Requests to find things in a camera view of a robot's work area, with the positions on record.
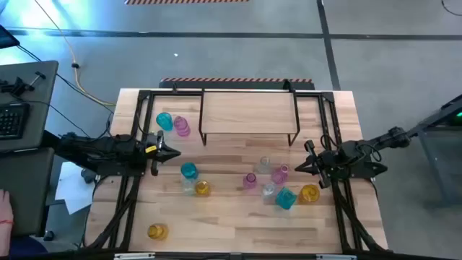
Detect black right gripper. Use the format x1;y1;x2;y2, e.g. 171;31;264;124
295;139;336;189

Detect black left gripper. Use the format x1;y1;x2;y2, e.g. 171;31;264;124
142;130;181;177

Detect pink tall-necked glass vase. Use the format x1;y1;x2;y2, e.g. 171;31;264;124
271;163;290;186

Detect pink ribbed cylinder glass vase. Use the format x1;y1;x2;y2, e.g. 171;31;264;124
173;115;191;138

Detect teal round glass vase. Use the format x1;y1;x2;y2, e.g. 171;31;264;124
155;112;174;132

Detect clear square glass vase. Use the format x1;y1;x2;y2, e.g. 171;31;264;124
181;177;198;196

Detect teal square glass vase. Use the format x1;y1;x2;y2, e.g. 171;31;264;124
274;186;298;211

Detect clear ribbed bulbous glass vase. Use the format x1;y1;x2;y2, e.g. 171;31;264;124
254;155;272;176

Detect yellow ribbed cylinder glass vase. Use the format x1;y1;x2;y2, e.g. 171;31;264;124
194;180;212;198

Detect pink faceted bulbous glass vase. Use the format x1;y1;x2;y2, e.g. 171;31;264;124
242;172;258;191

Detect person's forearm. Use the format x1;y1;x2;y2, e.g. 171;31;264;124
0;220;15;254

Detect teal diamond-pattern cylinder vase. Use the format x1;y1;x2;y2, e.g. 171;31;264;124
180;162;199;181

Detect clear ribbed cylinder glass vase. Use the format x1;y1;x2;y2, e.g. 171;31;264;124
261;181;278;202

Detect dark grey caster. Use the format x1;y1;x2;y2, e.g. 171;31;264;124
79;168;98;185

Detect black mat with striped edge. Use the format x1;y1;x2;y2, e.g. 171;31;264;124
158;77;315;91

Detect white paper sheets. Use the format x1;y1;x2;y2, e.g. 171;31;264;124
54;161;95;216

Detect black support beam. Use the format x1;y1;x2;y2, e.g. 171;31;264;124
42;130;64;146

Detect dark grey desk top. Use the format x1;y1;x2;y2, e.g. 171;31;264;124
0;147;56;241

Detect orange black hazard stripe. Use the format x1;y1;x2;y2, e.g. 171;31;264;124
124;0;250;6

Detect grey metal cart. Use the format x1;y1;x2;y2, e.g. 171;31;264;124
400;93;462;210

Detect black computer keyboard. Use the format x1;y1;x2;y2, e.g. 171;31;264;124
0;102;32;141

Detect black clamp tool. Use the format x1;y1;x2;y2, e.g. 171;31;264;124
0;71;47;98

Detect person's leg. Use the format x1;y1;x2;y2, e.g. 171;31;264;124
9;235;50;260

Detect person's hand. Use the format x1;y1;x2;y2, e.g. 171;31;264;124
0;189;14;224

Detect dark tablet screen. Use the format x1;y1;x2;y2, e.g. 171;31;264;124
0;24;21;50

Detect black metal rig frame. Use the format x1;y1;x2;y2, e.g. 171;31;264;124
77;88;398;260

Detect grey metal bracket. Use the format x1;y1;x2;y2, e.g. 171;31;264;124
113;252;156;260
315;253;357;260

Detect thin black desk cable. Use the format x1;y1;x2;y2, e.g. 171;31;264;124
21;99;93;138

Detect black floor cable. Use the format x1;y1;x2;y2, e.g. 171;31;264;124
16;45;116;116
440;0;462;17

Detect yellow floor cable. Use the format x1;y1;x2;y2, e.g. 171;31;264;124
33;0;117;107

